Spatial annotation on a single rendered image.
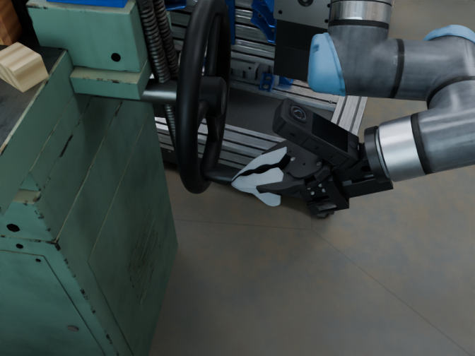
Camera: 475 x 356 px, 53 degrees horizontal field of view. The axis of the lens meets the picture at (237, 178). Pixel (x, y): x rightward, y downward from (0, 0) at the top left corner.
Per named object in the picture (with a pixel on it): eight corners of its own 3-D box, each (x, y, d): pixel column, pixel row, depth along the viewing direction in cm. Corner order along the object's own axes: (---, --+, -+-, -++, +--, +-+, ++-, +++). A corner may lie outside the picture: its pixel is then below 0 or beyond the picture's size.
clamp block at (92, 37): (140, 75, 63) (128, 15, 56) (44, 66, 65) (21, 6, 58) (167, 15, 73) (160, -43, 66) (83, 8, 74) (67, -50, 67)
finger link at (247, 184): (244, 218, 69) (303, 206, 65) (224, 195, 65) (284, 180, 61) (248, 201, 71) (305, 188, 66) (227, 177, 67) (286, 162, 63)
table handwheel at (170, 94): (220, -43, 54) (244, 23, 83) (54, -55, 56) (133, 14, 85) (194, 208, 56) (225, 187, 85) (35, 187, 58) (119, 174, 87)
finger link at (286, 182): (259, 203, 63) (321, 188, 59) (253, 196, 62) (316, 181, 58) (263, 176, 66) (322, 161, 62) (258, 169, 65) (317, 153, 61)
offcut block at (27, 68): (26, 63, 60) (17, 41, 58) (49, 76, 59) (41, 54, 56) (0, 78, 58) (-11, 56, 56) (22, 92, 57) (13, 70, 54)
